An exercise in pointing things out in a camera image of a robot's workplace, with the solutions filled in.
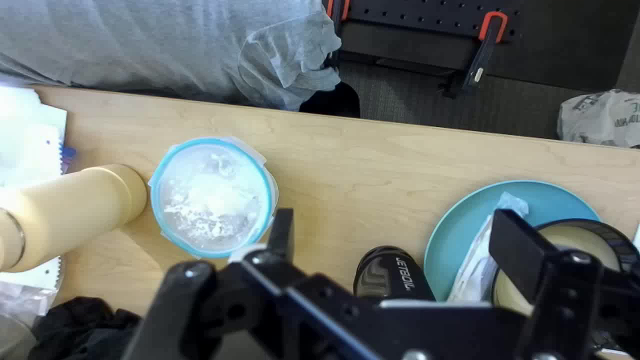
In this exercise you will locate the grey fabric bundle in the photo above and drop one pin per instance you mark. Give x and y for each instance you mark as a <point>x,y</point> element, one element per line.
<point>264,52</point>

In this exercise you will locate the orange black bar clamp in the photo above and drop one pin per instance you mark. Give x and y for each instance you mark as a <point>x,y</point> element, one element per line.
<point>488,36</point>

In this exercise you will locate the black mug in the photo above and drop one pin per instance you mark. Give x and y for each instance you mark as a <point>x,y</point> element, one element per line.
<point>390,272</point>

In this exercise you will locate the teal round plate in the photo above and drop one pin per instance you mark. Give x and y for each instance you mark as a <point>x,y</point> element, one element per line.
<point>457,229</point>

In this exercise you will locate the crumpled white paper bag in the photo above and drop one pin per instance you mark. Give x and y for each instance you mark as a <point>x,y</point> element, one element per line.
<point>610,119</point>

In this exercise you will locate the black cloth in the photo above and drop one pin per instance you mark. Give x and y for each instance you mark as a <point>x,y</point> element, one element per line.
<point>82,329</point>

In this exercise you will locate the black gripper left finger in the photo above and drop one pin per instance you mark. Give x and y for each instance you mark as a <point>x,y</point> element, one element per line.
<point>198,306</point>

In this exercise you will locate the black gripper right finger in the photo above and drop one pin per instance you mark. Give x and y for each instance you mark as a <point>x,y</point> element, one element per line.
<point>573,294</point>

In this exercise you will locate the cream insulated water bottle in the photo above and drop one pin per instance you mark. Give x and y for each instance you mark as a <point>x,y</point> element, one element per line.
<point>45,220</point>

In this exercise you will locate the clear plastic wrapper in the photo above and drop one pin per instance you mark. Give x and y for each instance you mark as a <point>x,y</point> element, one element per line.
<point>478,268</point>

